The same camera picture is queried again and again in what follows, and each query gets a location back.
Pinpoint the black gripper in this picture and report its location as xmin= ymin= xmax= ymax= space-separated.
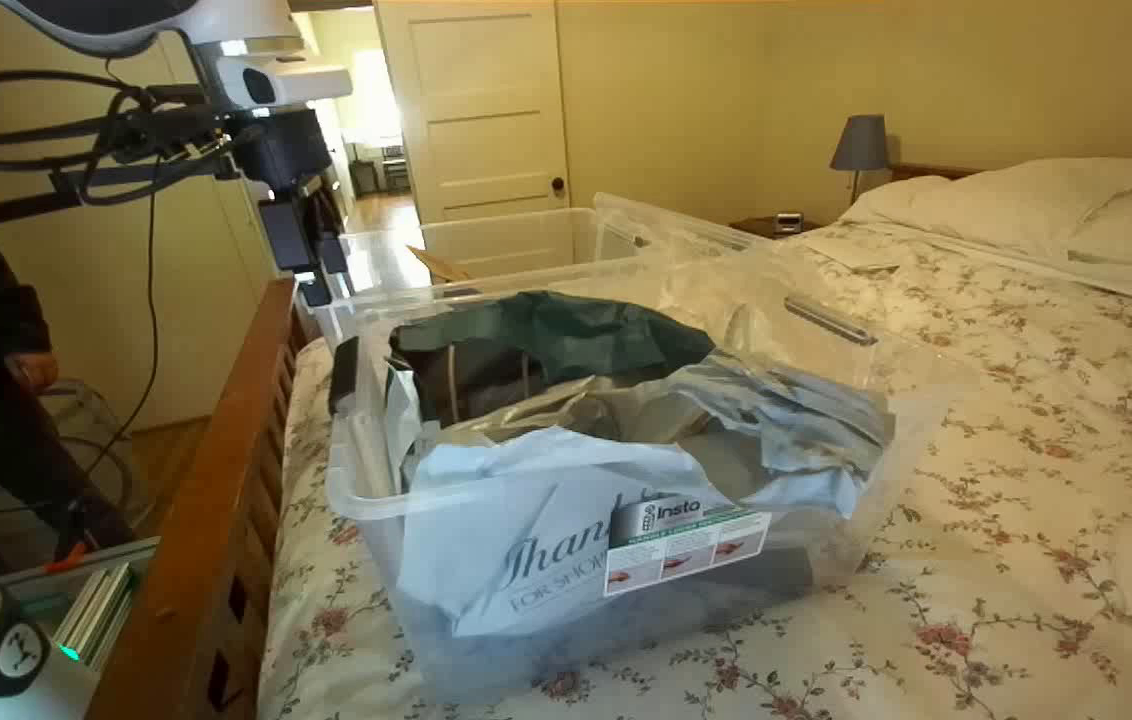
xmin=232 ymin=106 xmax=350 ymax=270

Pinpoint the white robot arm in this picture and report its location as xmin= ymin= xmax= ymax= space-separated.
xmin=0 ymin=0 xmax=351 ymax=270

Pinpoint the white panel door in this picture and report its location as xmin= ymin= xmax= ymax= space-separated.
xmin=378 ymin=0 xmax=570 ymax=221

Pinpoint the dark teal cloth bag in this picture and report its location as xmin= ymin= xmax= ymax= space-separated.
xmin=389 ymin=290 xmax=717 ymax=425

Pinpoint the clear plastic bin with boxes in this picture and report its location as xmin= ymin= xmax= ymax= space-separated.
xmin=295 ymin=190 xmax=752 ymax=336

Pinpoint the clear plastic bin with bags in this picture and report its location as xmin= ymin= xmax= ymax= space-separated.
xmin=329 ymin=257 xmax=972 ymax=702

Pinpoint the white printed mailer bag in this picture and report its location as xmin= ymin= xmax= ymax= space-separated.
xmin=396 ymin=428 xmax=719 ymax=638

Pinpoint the wooden bed footboard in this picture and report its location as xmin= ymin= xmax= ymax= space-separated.
xmin=90 ymin=278 xmax=304 ymax=720

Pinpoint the grey remote on bed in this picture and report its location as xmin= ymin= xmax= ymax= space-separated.
xmin=785 ymin=297 xmax=876 ymax=346

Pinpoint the grey bedside lamp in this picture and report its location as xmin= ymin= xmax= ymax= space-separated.
xmin=833 ymin=115 xmax=889 ymax=197

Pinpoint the white pillow near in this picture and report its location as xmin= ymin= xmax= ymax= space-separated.
xmin=848 ymin=155 xmax=1132 ymax=257

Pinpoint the floral bedspread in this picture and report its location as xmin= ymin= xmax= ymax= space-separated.
xmin=255 ymin=227 xmax=1132 ymax=720

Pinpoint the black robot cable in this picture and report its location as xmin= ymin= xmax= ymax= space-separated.
xmin=0 ymin=67 xmax=260 ymax=482

